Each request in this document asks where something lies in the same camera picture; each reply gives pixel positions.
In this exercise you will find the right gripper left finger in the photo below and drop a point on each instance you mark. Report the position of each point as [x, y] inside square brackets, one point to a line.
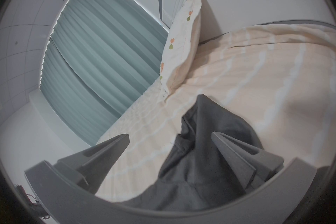
[97, 162]

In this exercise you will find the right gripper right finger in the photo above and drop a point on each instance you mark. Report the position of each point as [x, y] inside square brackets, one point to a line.
[249, 165]

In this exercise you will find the black T-shirt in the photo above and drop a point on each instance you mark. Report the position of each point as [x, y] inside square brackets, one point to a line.
[199, 160]

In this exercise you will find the bed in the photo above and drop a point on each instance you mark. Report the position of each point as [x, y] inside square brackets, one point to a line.
[262, 73]

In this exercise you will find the blue-green curtain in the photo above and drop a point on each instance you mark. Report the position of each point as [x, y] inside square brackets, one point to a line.
[99, 55]

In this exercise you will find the white printed pillow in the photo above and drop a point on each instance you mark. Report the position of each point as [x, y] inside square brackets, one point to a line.
[181, 41]

